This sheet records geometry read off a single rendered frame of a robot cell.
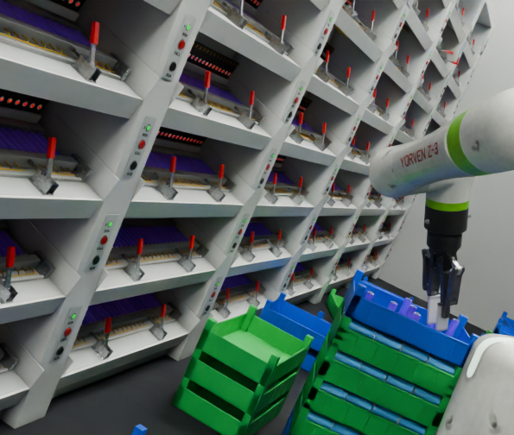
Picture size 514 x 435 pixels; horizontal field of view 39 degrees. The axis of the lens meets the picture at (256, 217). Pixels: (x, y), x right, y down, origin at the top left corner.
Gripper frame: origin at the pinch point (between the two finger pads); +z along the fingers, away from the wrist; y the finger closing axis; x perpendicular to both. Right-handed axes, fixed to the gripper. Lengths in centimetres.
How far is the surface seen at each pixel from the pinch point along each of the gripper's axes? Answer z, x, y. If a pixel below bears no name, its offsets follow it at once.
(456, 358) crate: 8.8, -1.5, -6.1
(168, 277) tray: -4, 54, 34
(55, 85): -58, 81, -12
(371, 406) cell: 21.6, 15.6, 0.9
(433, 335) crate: 3.7, 2.8, -2.7
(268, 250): 18, 5, 93
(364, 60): -44, -38, 106
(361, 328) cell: 3.5, 16.5, 5.7
